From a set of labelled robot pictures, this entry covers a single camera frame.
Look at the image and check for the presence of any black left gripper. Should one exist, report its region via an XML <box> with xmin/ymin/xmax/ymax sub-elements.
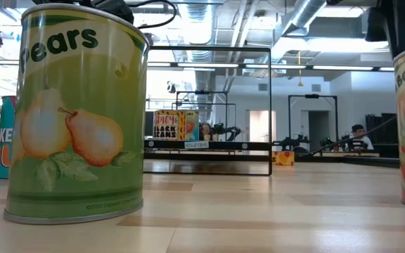
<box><xmin>32</xmin><ymin>0</ymin><xmax>135</xmax><ymax>25</ymax></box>

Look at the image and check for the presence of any green pears can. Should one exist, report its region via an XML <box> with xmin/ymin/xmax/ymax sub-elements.
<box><xmin>4</xmin><ymin>3</ymin><xmax>150</xmax><ymax>226</ymax></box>

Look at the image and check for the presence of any magenta teal chicken soup can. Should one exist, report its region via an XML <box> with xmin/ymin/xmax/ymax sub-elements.
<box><xmin>0</xmin><ymin>95</ymin><xmax>17</xmax><ymax>180</ymax></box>

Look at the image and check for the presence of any small yellow box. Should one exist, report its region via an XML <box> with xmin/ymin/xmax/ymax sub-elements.
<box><xmin>271</xmin><ymin>150</ymin><xmax>295</xmax><ymax>167</ymax></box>

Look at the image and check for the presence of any black background cabinet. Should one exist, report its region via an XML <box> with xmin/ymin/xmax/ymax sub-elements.
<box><xmin>365</xmin><ymin>112</ymin><xmax>399</xmax><ymax>158</ymax></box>

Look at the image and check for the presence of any black background monitor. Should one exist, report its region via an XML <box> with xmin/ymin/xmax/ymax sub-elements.
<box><xmin>145</xmin><ymin>110</ymin><xmax>155</xmax><ymax>138</ymax></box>

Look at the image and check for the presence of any yellow hanging pendant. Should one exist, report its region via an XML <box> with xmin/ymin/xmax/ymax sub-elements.
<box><xmin>296</xmin><ymin>51</ymin><xmax>304</xmax><ymax>88</ymax></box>

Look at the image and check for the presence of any person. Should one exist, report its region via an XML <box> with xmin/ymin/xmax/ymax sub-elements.
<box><xmin>349</xmin><ymin>124</ymin><xmax>375</xmax><ymax>151</ymax></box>
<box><xmin>200</xmin><ymin>122</ymin><xmax>213</xmax><ymax>142</ymax></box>

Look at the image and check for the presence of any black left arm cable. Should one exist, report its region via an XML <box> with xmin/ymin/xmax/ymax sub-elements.
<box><xmin>127</xmin><ymin>0</ymin><xmax>178</xmax><ymax>30</ymax></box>

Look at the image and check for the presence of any silver ventilation duct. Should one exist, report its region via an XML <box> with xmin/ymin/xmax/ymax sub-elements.
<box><xmin>177</xmin><ymin>2</ymin><xmax>218</xmax><ymax>124</ymax></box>
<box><xmin>281</xmin><ymin>0</ymin><xmax>332</xmax><ymax>36</ymax></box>

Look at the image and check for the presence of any black sagging cable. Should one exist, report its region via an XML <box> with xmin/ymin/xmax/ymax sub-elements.
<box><xmin>310</xmin><ymin>115</ymin><xmax>399</xmax><ymax>156</ymax></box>

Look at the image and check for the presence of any black background gantry frame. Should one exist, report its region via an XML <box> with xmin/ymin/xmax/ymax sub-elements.
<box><xmin>175</xmin><ymin>90</ymin><xmax>229</xmax><ymax>141</ymax></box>
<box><xmin>288</xmin><ymin>93</ymin><xmax>340</xmax><ymax>143</ymax></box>

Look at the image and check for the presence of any black aluminium table frame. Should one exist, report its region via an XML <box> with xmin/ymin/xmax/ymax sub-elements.
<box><xmin>142</xmin><ymin>150</ymin><xmax>400</xmax><ymax>169</ymax></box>

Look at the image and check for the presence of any black metal shelf frame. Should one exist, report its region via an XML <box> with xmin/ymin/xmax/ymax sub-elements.
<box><xmin>142</xmin><ymin>45</ymin><xmax>273</xmax><ymax>176</ymax></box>

